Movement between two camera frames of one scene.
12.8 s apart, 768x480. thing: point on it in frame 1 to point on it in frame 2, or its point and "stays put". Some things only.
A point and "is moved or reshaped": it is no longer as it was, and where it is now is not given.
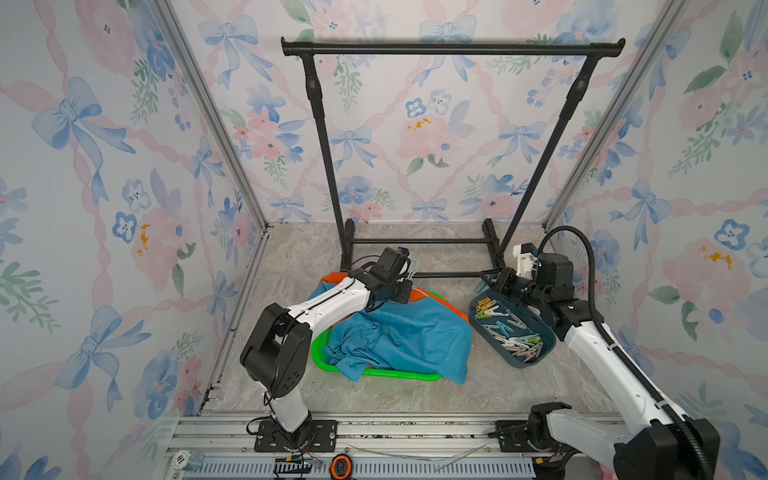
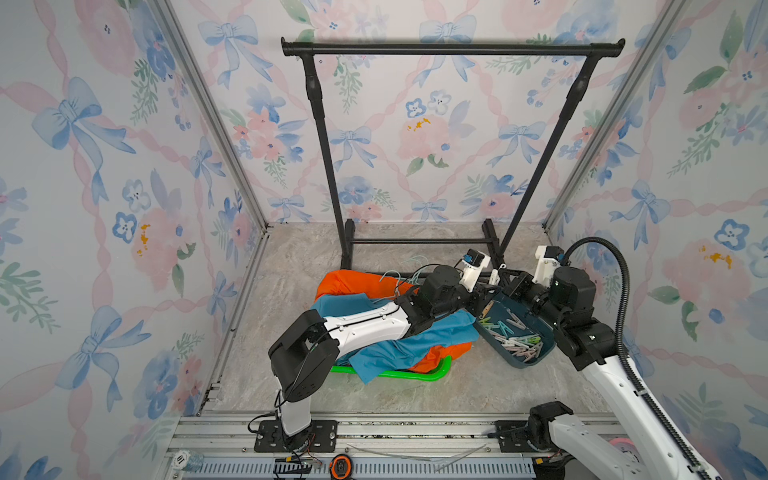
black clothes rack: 589,49 stays put
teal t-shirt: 418,335 is moved or reshaped
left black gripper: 407,286 to 475,297
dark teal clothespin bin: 515,331 stays put
